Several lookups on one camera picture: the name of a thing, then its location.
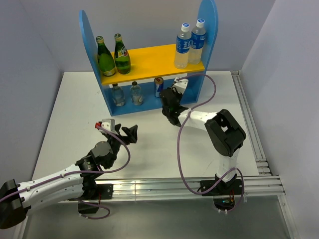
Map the clear water bottle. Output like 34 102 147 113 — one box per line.
174 22 191 69
188 18 206 65

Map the Red Bull can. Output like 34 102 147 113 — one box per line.
154 77 164 98

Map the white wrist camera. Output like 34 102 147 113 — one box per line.
95 119 115 132
171 78 188 95

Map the aluminium side rail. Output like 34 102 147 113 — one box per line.
231 71 273 176

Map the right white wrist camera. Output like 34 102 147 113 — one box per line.
171 78 188 95

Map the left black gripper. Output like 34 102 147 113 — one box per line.
105 123 137 167

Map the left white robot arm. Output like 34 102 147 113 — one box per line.
0 119 138 230

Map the green Perrier bottle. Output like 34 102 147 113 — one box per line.
96 36 116 77
114 33 131 75

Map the clear glass bottle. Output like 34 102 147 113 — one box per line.
111 84 126 107
130 81 143 106

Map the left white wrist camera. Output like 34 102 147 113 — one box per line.
95 119 115 132

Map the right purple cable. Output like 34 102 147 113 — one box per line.
176 74 246 213

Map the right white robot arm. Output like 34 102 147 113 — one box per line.
159 88 246 195

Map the blue and yellow wooden shelf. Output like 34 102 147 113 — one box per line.
78 0 218 116

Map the left clear water bottle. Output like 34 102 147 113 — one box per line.
174 22 191 69

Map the right clear water bottle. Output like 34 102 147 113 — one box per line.
188 18 206 65

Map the aluminium front rail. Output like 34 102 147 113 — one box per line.
13 174 286 239

